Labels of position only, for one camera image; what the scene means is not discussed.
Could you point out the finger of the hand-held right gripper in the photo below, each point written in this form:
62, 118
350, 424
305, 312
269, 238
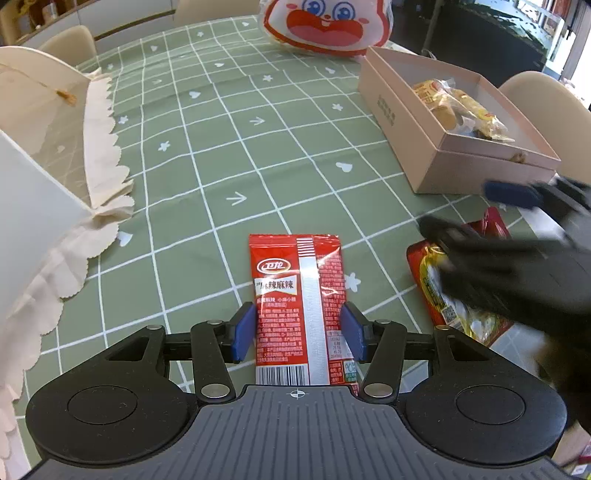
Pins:
443, 228
512, 194

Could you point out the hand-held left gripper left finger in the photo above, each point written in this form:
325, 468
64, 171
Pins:
244, 333

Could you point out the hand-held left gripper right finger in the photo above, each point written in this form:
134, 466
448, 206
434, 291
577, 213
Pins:
352, 333

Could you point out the red gold foil snack packet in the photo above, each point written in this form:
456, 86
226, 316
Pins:
429, 281

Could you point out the red spicy strip packet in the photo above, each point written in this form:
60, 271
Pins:
300, 295

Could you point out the long yellow bread packet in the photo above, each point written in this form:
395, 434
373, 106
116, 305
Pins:
485, 115

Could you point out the pink cardboard box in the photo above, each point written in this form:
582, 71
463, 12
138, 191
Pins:
406, 120

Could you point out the cream chair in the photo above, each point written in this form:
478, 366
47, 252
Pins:
212, 11
69, 44
545, 101

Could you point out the window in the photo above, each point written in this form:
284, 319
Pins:
579, 50

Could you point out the green checked tablecloth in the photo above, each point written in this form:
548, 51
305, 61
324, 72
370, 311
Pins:
277, 161

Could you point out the white red rabbit face bag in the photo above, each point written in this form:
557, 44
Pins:
330, 27

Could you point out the white scalloped paper bag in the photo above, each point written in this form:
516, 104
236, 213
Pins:
99, 138

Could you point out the cream gift box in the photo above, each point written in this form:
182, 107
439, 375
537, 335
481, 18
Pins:
32, 161

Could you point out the white sideboard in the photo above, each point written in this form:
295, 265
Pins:
92, 18

